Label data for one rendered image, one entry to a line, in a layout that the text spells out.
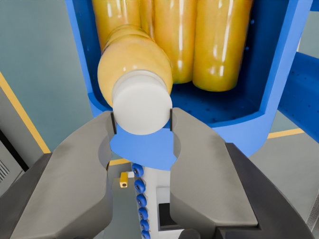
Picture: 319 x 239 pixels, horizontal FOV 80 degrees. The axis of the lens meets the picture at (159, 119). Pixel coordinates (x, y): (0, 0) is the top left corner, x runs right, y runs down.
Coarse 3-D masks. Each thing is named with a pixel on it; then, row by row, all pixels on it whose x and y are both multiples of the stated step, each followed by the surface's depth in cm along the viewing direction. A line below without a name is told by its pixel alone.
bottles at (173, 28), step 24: (96, 0) 26; (120, 0) 25; (144, 0) 30; (168, 0) 25; (192, 0) 25; (96, 24) 28; (120, 24) 27; (144, 24) 32; (168, 24) 27; (192, 24) 27; (168, 48) 28; (192, 48) 29; (192, 72) 31
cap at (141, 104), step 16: (128, 80) 12; (144, 80) 12; (128, 96) 12; (144, 96) 12; (160, 96) 12; (128, 112) 12; (144, 112) 12; (160, 112) 13; (128, 128) 13; (144, 128) 13; (160, 128) 13
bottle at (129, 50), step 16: (112, 32) 24; (128, 32) 19; (144, 32) 22; (112, 48) 16; (128, 48) 15; (144, 48) 15; (160, 48) 17; (112, 64) 14; (128, 64) 14; (144, 64) 14; (160, 64) 15; (112, 80) 14; (160, 80) 14; (112, 96) 14
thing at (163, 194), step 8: (160, 192) 67; (168, 192) 67; (160, 200) 64; (168, 200) 64; (160, 208) 60; (168, 208) 60; (160, 216) 58; (168, 216) 58; (160, 224) 56; (168, 224) 56; (176, 224) 56; (160, 232) 56; (168, 232) 56; (176, 232) 57
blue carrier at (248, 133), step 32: (256, 0) 30; (288, 0) 24; (96, 32) 30; (256, 32) 31; (288, 32) 17; (96, 64) 31; (256, 64) 32; (288, 64) 19; (96, 96) 30; (192, 96) 38; (224, 96) 37; (256, 96) 33; (224, 128) 19; (256, 128) 21; (160, 160) 21
